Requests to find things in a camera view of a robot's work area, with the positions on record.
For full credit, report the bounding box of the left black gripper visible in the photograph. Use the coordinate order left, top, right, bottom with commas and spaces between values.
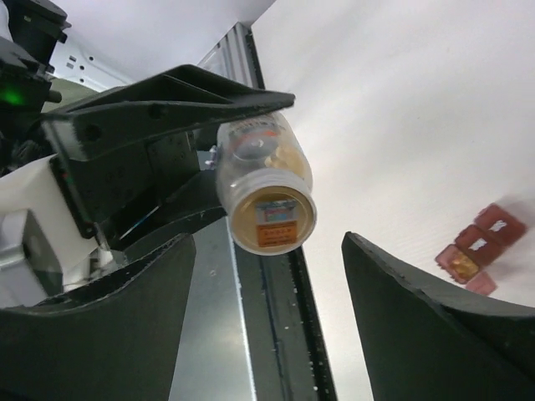
42, 64, 295, 251

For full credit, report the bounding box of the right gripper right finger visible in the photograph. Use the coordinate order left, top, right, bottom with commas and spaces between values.
342, 232, 534, 400

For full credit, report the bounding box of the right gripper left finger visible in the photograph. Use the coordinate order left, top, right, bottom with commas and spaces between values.
1, 235, 196, 400

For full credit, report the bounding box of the clear pill bottle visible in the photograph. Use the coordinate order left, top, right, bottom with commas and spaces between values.
216, 112, 314, 232

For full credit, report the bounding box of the red weekly pill organizer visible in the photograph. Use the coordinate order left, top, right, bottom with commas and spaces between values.
435, 203, 528, 296

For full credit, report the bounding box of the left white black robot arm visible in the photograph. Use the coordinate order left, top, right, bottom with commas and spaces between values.
1, 1, 295, 251

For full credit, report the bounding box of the shiny metal front plate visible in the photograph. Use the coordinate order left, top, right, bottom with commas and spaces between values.
169, 218, 256, 401

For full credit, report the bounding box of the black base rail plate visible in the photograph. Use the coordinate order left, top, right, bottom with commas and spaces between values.
229, 20, 339, 401

